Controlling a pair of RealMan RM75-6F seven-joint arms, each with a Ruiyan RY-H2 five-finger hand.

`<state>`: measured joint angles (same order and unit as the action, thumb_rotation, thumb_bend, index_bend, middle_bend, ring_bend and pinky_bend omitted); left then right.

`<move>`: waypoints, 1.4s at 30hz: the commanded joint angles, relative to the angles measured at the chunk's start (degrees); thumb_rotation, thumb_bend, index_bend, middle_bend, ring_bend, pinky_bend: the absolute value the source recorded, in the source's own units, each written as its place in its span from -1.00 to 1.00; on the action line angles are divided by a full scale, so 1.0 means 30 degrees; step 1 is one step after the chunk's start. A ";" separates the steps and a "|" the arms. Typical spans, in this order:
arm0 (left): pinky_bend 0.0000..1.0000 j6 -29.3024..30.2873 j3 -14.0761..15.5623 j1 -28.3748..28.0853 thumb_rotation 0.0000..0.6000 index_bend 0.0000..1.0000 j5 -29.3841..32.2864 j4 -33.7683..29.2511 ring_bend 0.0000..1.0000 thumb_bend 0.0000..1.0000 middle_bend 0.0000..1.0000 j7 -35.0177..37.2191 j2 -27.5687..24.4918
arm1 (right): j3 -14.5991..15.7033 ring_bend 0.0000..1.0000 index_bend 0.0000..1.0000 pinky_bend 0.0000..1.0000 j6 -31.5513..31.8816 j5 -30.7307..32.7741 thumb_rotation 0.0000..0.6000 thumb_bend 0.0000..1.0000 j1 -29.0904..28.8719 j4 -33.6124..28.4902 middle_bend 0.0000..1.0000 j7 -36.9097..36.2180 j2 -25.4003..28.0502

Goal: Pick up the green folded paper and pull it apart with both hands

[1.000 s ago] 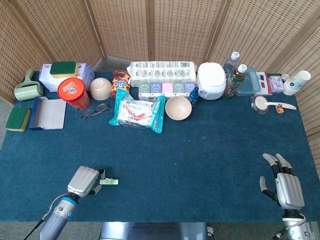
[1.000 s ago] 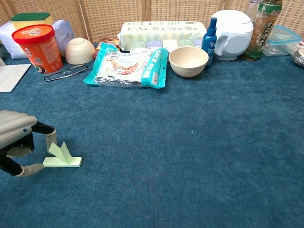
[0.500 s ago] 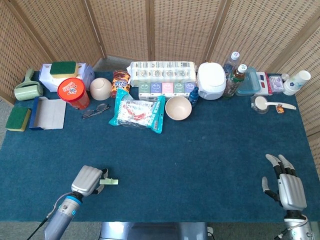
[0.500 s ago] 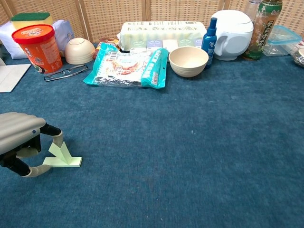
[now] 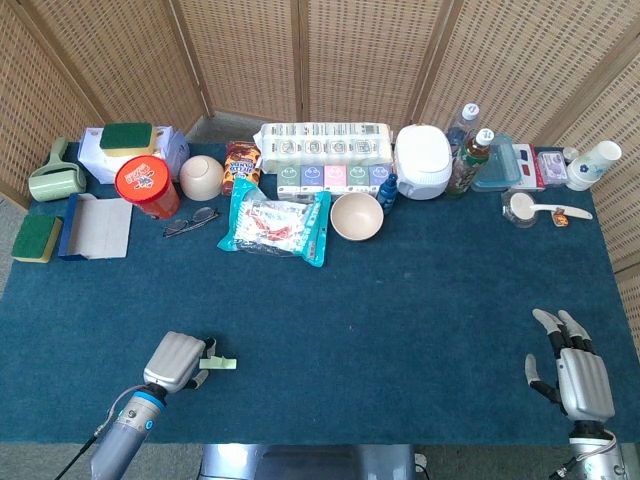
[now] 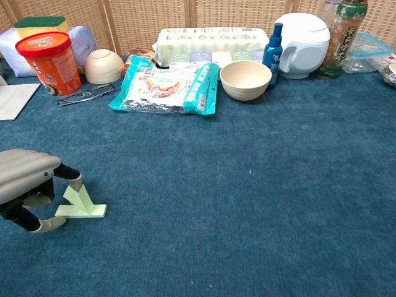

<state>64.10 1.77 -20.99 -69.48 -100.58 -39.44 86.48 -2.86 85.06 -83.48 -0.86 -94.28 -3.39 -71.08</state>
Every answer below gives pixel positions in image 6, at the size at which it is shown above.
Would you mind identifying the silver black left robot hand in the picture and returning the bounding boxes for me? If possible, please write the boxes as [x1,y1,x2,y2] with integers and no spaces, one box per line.
[0,148,83,234]

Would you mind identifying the light green paper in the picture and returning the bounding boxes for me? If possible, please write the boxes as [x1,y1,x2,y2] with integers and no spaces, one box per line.
[54,184,108,219]

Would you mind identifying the white paper sheet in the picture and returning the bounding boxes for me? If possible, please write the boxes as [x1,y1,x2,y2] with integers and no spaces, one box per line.
[0,82,42,122]

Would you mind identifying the red instant noodle cup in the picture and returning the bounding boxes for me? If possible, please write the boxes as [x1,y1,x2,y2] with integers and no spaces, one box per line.
[15,30,82,97]

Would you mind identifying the white tissue pack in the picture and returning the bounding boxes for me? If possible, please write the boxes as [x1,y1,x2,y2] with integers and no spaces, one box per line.
[0,25,98,78]

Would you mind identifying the upturned beige bowl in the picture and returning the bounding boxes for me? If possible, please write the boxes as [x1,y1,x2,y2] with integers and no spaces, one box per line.
[84,49,125,85]

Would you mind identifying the yellow green sponge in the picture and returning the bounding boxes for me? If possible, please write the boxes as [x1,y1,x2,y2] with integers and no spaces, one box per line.
[14,15,70,40]

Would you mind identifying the teal clear snack bag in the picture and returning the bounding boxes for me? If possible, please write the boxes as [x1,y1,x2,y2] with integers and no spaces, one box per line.
[108,55,220,117]

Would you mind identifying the orange cookie snack pack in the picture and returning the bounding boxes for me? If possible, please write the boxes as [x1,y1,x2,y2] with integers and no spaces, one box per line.
[120,47,156,79]

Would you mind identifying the blue carpet table mat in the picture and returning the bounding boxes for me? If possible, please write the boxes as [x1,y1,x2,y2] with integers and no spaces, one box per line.
[0,54,396,297]

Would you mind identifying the green small tissue pack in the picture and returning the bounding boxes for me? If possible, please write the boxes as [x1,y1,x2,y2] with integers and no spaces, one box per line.
[231,49,256,62]
[169,50,193,67]

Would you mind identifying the wicker folding screen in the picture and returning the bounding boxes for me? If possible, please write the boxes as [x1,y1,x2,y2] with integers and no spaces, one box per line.
[0,0,396,61]

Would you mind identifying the pink small tissue pack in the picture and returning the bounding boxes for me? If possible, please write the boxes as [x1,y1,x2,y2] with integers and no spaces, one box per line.
[211,51,233,69]

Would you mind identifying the toilet paper roll pack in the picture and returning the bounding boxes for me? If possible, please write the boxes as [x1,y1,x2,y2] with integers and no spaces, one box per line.
[153,27,270,66]

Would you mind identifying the open beige bowl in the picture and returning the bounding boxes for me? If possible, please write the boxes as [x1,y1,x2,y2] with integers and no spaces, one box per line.
[219,60,273,101]

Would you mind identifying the blue spray bottle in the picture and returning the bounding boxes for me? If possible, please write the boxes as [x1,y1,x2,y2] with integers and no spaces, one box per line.
[262,22,284,91]

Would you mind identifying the white rice cooker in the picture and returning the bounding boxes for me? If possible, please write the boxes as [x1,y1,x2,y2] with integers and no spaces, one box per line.
[273,12,332,80]

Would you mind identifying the green tea bottle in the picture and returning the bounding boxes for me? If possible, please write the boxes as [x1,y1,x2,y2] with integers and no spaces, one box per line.
[316,0,369,79]

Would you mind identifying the clear water bottle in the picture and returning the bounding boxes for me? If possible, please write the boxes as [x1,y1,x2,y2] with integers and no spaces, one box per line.
[318,0,342,32]

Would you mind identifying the clear container blue lid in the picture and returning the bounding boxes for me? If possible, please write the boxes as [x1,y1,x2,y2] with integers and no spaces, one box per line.
[342,32,395,74]

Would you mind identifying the black frame eyeglasses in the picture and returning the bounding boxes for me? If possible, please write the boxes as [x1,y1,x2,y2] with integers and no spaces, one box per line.
[56,84,116,107]

